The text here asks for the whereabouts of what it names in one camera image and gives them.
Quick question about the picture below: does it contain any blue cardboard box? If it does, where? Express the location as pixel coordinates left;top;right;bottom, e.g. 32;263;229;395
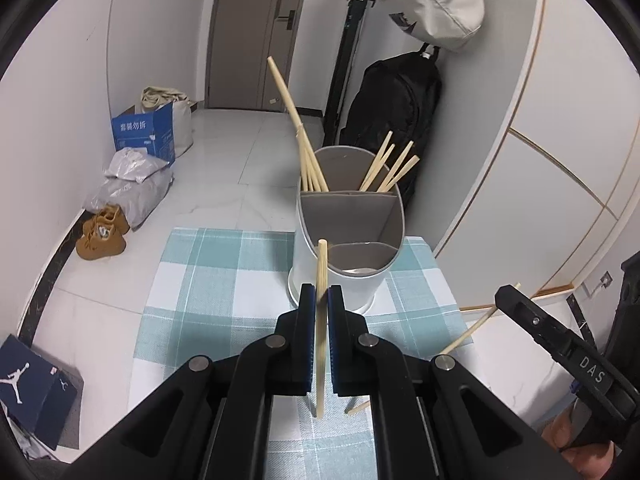
111;102;177;168

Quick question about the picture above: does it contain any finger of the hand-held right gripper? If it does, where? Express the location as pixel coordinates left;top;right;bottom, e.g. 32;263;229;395
494;284;583;361

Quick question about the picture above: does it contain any dark blue shoebox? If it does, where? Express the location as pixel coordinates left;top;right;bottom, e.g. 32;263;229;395
0;334;85;451

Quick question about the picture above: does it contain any beige backpack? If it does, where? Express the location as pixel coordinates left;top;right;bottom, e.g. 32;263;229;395
357;0;486;53

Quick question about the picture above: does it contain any black backpack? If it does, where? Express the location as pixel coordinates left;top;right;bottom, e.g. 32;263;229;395
339;45;443;211

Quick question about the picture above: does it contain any black coat rack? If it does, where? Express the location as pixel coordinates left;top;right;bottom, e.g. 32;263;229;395
322;0;376;148

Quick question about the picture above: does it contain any bunch of wooden chopsticks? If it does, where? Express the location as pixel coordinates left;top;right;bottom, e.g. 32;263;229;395
266;56;421;194

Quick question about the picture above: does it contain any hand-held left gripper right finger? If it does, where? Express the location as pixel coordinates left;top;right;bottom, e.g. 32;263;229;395
326;284;556;480

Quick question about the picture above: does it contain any grey plastic parcel bag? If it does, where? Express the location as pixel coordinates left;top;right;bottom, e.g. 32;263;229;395
82;170;175;228

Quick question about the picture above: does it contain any teal plaid tablecloth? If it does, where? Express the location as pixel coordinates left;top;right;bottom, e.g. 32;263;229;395
127;227;476;480

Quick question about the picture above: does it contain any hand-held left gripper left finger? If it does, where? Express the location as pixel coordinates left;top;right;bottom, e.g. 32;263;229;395
60;282;318;480

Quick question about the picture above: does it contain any grey door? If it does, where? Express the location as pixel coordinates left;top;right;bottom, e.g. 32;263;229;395
206;0;301;111

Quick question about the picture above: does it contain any white plastic parcel bag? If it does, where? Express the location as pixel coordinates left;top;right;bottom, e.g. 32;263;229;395
104;147;171;183

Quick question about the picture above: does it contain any white grey utensil holder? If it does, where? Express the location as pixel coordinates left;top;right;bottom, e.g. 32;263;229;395
287;145;405;315

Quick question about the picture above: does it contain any beige tote bag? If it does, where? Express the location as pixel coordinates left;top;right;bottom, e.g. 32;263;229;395
136;86;197;158

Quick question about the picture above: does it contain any person's right hand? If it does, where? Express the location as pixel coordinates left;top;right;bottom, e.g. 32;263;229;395
542;402;608;480

